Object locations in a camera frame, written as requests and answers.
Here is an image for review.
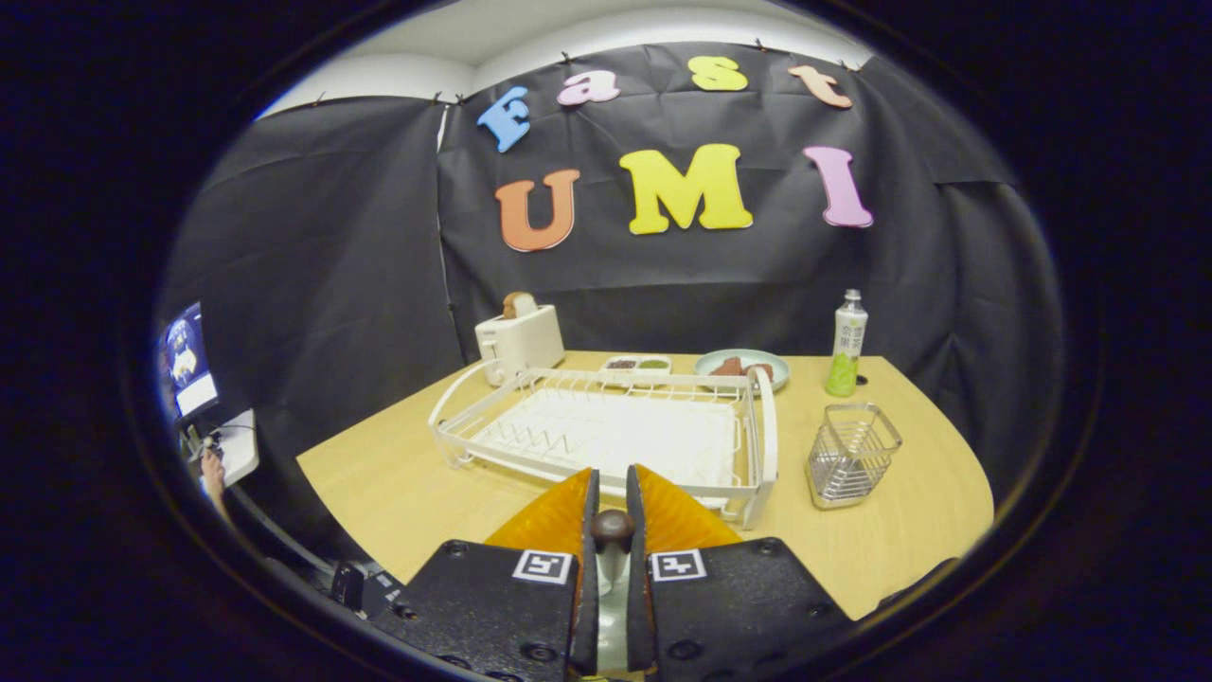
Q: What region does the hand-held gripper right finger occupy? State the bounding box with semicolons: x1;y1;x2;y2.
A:
625;464;858;682

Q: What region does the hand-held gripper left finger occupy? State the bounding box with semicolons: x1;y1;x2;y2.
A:
374;468;601;682

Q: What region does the wooden handled spoon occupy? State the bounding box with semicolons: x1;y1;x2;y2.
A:
591;510;637;600

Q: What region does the metal wire basket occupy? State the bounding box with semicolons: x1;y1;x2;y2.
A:
807;403;903;511

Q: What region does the white dish rack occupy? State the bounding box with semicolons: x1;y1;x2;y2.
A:
429;360;779;530

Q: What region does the small pale green dish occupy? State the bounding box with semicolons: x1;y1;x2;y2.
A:
694;349;791;391

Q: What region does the white toaster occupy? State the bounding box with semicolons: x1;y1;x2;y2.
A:
474;304;566;387

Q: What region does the green drink bottle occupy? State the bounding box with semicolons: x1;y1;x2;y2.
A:
825;289;869;398

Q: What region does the white flat panel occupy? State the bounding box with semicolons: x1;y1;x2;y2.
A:
199;409;259;489

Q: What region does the black backdrop cloth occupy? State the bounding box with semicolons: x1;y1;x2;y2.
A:
156;43;1066;569

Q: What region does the computer monitor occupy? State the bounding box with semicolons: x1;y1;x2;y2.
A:
161;301;221;418

